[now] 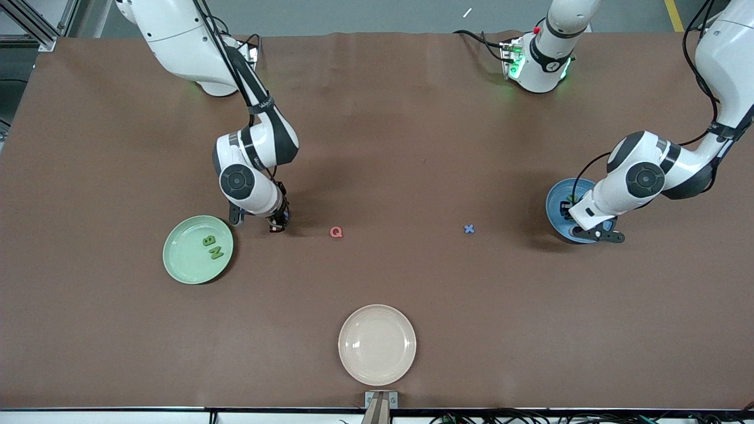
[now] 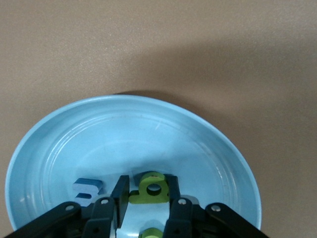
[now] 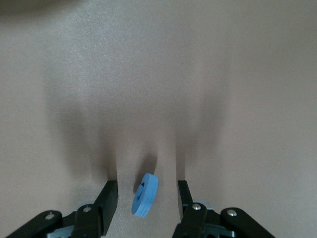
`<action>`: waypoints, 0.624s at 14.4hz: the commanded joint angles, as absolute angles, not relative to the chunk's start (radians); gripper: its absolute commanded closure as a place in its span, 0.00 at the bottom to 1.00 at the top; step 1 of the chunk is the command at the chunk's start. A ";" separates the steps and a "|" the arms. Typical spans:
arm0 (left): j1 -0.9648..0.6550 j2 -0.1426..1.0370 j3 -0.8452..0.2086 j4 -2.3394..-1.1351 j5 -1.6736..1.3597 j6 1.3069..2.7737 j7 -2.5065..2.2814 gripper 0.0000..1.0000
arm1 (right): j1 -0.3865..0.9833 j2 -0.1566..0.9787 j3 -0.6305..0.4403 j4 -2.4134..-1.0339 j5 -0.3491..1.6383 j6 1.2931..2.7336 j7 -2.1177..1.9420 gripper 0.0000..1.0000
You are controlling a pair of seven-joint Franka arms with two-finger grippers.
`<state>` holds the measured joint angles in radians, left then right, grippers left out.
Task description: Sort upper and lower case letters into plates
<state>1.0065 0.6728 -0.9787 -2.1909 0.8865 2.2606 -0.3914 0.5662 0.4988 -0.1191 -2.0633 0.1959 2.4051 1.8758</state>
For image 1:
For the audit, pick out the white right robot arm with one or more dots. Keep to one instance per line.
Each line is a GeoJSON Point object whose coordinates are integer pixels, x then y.
{"type": "Point", "coordinates": [247, 182]}

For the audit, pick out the red letter Q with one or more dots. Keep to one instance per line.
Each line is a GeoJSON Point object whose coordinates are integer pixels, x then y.
{"type": "Point", "coordinates": [331, 232]}

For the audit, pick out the blue plate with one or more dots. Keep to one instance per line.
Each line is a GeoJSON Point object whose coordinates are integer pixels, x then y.
{"type": "Point", "coordinates": [556, 221]}

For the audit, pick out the aluminium frame profile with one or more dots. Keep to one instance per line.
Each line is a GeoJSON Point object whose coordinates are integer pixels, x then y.
{"type": "Point", "coordinates": [29, 22]}

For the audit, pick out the cream plate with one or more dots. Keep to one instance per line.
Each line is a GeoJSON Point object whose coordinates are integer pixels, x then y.
{"type": "Point", "coordinates": [377, 345]}

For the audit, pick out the white table edge rail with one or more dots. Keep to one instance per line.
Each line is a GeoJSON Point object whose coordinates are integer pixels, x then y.
{"type": "Point", "coordinates": [118, 417]}

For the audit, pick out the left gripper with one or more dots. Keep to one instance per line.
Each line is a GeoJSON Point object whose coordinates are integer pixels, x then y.
{"type": "Point", "coordinates": [566, 209]}

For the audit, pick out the grey bracket with tan beam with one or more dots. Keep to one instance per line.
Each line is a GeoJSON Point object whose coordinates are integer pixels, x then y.
{"type": "Point", "coordinates": [380, 403]}

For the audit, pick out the brown table cover sheet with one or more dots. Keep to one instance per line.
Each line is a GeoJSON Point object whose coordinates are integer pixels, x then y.
{"type": "Point", "coordinates": [377, 147]}

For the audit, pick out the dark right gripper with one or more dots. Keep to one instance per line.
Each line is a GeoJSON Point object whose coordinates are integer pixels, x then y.
{"type": "Point", "coordinates": [281, 215]}

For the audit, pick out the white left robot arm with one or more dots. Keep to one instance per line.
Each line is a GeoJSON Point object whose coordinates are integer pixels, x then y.
{"type": "Point", "coordinates": [671, 168]}

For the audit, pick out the green plate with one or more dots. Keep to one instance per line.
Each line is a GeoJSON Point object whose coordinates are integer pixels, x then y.
{"type": "Point", "coordinates": [188, 262]}

